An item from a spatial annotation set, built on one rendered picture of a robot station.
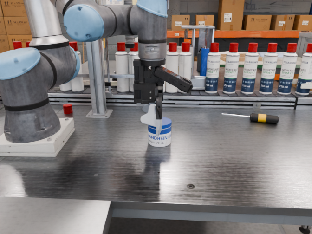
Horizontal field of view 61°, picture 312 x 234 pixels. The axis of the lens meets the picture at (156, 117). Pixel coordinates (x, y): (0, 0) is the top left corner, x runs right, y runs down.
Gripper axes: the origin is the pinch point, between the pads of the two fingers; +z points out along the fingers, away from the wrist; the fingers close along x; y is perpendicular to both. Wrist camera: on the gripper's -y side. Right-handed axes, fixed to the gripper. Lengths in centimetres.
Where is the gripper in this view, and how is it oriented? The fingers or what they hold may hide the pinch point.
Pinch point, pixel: (159, 126)
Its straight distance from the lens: 78.4
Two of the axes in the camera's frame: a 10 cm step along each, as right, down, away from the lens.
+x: -0.1, 3.7, -9.3
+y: -10.0, 0.0, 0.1
